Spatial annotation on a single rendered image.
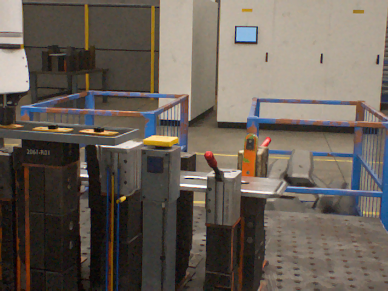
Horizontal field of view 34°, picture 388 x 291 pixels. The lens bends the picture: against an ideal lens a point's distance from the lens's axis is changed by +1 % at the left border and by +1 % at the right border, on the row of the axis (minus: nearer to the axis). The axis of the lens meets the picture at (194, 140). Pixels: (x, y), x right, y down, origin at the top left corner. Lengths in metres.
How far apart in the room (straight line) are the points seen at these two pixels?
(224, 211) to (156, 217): 0.19
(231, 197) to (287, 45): 8.10
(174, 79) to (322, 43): 2.28
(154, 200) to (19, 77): 0.42
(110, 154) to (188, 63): 8.06
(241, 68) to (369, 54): 1.86
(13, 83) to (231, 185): 0.54
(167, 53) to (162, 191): 8.33
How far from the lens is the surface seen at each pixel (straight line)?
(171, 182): 1.30
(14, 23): 1.45
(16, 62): 1.47
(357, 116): 4.62
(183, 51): 9.55
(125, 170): 1.50
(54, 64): 11.36
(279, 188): 1.61
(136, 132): 1.39
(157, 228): 1.34
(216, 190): 1.44
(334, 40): 9.52
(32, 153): 1.41
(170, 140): 1.30
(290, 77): 9.50
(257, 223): 1.62
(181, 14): 9.56
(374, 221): 2.48
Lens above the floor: 1.37
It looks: 9 degrees down
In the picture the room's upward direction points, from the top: 1 degrees clockwise
